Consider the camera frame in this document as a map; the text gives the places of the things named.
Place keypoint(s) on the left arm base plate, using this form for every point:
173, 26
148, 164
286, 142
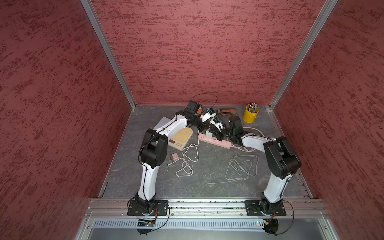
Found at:
148, 209

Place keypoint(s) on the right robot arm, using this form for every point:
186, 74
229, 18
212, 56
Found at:
281, 157

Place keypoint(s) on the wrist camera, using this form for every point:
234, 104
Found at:
207, 114
218, 123

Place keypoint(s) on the corner aluminium post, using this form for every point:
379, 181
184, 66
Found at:
92, 15
317, 26

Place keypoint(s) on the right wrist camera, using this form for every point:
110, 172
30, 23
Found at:
218, 123

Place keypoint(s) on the brown striped glasses case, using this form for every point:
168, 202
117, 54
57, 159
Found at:
227, 111

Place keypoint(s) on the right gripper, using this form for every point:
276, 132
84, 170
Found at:
217, 133

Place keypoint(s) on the yellow kitchen scale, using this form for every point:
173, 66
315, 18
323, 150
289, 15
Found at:
180, 139

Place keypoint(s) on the pink USB charger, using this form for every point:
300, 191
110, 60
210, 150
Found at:
174, 157

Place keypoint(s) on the right corner aluminium post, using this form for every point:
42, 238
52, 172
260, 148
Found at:
317, 26

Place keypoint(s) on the pink power strip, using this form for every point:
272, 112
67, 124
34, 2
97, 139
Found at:
214, 141

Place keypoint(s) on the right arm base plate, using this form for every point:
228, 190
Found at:
263, 208

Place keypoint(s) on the left corner aluminium post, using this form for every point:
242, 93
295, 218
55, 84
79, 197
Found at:
92, 15

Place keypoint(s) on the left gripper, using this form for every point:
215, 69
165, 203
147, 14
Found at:
204, 126

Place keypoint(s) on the yellow pen cup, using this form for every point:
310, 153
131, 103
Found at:
251, 112

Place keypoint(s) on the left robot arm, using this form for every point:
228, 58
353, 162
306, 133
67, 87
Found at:
154, 148

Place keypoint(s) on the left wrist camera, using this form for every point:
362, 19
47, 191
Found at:
207, 114

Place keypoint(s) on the white USB charger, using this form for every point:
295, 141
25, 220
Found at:
208, 134

